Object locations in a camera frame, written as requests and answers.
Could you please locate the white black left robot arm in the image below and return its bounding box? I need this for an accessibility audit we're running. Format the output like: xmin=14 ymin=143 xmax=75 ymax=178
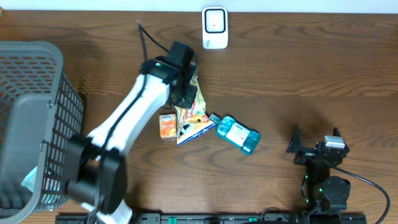
xmin=62 ymin=42 xmax=198 ymax=223

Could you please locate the grey plastic shopping basket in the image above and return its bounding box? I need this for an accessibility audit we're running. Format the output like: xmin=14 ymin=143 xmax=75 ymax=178
xmin=1 ymin=41 xmax=84 ymax=223

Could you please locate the light green packet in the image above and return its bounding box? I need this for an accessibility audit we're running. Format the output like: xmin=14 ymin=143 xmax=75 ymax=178
xmin=21 ymin=167 xmax=37 ymax=192

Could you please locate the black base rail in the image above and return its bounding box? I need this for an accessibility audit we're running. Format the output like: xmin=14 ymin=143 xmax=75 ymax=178
xmin=55 ymin=212 xmax=368 ymax=224

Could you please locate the black right camera cable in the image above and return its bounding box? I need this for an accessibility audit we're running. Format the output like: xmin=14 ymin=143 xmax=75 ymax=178
xmin=317 ymin=146 xmax=391 ymax=224

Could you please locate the orange small carton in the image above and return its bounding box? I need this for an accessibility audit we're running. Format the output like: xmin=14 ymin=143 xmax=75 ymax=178
xmin=159 ymin=114 xmax=177 ymax=139

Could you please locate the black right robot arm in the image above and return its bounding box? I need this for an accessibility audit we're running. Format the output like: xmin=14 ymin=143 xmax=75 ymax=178
xmin=286 ymin=126 xmax=351 ymax=213

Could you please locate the blue mouthwash bottle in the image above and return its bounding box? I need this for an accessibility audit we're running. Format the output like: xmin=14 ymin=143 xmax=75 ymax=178
xmin=209 ymin=114 xmax=261 ymax=156

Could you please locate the yellow snack bag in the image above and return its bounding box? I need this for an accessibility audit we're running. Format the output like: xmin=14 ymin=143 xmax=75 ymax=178
xmin=175 ymin=76 xmax=216 ymax=146

